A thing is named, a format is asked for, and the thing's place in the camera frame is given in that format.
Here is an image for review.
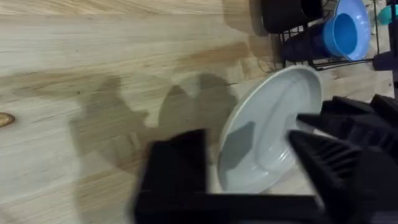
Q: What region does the black cup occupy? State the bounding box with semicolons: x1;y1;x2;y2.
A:
260;0;324;35

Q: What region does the teal cup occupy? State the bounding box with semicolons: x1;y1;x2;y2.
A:
377;4;393;26

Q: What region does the white plate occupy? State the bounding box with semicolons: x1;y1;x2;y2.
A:
216;64;323;194

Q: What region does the blue cup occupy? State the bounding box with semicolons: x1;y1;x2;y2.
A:
282;12;359;60

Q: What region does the black wire dish rack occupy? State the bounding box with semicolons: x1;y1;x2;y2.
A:
278;0;398;98

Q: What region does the blue plate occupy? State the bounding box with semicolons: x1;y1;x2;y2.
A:
333;0;372;61

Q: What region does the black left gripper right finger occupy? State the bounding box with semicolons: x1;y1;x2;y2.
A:
287;129;398;224

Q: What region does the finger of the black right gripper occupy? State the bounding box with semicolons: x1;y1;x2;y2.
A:
296;96;398;156
369;93;398;128

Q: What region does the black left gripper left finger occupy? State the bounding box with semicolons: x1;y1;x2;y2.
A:
140;128;208;195

